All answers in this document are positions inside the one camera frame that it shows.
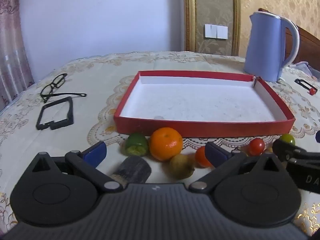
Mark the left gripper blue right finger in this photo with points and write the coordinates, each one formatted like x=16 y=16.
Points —
x=217 y=155

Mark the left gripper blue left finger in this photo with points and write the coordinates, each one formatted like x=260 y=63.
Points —
x=89 y=158

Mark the red cherry tomato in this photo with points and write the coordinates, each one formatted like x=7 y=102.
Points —
x=312 y=91
x=256 y=147
x=201 y=159

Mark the green tomato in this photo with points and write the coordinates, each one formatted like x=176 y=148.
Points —
x=288 y=139

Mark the brown kiwi fruit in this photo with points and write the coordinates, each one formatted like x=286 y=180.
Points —
x=181 y=166

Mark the dark sugarcane piece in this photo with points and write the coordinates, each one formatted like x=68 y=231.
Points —
x=133 y=170

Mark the green pepper piece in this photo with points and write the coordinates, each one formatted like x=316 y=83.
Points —
x=136 y=144

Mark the orange mandarin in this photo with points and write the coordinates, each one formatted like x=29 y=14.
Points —
x=165 y=143

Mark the red shallow cardboard tray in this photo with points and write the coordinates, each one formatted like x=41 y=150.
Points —
x=201 y=104

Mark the cream embroidered tablecloth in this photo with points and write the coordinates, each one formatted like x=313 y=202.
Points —
x=105 y=79

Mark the black eyeglasses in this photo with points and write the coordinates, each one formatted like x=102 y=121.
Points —
x=49 y=90

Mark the pink and grey bedding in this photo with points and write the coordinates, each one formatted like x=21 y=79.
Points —
x=307 y=69

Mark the blue electric kettle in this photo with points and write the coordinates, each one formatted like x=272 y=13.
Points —
x=265 y=55

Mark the pink patterned curtain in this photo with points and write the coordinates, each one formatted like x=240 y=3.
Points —
x=15 y=71

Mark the wooden headboard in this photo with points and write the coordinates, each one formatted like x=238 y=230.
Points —
x=308 y=49

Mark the black rectangular plastic frame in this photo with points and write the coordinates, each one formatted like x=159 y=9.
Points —
x=56 y=114

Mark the red cherry tomato by frame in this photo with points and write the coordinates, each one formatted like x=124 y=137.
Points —
x=312 y=91

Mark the white wall switch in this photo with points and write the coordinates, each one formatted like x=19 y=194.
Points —
x=216 y=31

